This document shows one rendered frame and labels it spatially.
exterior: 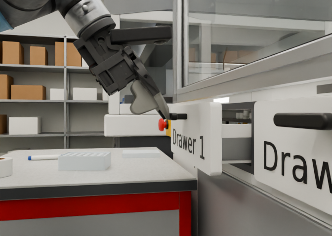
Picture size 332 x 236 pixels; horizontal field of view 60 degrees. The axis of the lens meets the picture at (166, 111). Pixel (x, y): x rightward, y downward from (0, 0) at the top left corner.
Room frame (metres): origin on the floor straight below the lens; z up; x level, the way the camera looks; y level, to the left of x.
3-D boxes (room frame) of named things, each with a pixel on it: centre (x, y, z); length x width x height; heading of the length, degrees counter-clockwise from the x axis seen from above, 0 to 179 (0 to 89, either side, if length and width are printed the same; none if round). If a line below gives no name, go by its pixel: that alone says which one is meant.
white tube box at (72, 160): (0.80, 0.22, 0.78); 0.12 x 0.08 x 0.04; 89
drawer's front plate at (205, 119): (0.56, -0.05, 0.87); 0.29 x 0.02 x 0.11; 11
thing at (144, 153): (1.01, 0.09, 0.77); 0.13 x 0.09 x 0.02; 97
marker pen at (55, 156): (0.93, 0.37, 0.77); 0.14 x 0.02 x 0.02; 107
